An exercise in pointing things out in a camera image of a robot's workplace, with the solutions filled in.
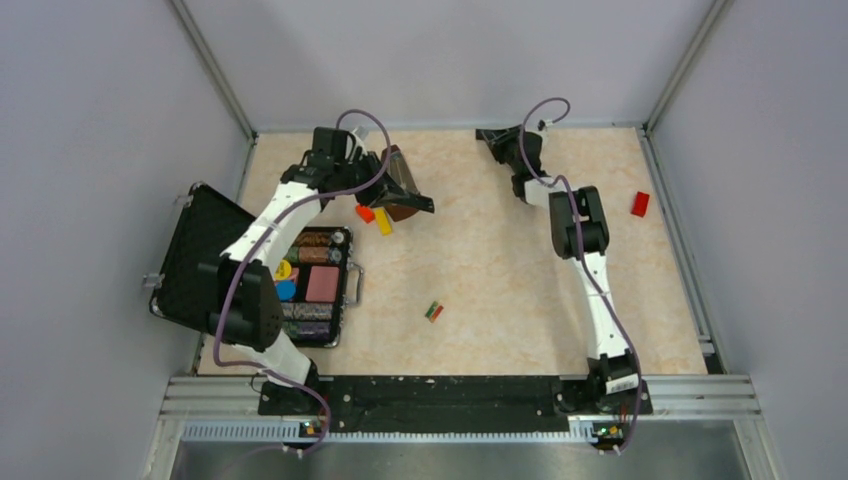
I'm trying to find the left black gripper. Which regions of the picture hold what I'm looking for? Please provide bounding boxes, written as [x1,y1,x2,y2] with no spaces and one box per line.
[334,150,408,208]

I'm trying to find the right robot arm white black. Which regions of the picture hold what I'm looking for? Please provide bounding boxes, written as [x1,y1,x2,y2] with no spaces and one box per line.
[475,124,646,416]

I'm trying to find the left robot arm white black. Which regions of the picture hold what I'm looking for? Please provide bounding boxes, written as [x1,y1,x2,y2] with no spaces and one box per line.
[198,127,435,414]

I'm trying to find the green and red batteries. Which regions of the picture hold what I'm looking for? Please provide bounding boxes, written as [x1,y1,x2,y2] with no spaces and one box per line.
[425,301,444,323]

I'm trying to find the yellow block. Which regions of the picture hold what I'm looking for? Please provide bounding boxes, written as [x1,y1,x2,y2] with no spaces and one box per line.
[373,208,393,236]

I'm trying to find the orange block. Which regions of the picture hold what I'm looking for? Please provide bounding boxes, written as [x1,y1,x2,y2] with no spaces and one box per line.
[355,205,376,224]

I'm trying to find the brown wooden metronome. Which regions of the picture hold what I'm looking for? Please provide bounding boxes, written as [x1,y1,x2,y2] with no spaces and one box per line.
[385,144,420,222]

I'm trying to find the pink card deck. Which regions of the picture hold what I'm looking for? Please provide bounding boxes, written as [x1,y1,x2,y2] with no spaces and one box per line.
[305,266,340,303]

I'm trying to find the black poker chip case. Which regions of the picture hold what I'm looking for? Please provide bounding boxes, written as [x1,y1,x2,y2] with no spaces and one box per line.
[149,183,353,348]

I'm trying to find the yellow poker chip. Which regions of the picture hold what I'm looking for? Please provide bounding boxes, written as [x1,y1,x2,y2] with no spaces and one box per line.
[273,260,292,281]

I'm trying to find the blue poker chip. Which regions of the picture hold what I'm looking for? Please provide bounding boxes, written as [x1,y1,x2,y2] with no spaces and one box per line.
[275,280,297,302]

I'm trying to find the red block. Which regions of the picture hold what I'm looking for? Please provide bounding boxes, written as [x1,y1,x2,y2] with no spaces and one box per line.
[631,191,651,218]

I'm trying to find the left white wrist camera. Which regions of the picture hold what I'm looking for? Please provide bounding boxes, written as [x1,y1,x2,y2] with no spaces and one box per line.
[349,126,369,150]

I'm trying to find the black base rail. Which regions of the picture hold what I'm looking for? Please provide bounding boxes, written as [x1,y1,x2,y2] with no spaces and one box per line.
[258,375,653,434]

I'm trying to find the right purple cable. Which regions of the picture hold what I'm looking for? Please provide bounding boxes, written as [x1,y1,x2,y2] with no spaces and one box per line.
[517,97,644,457]

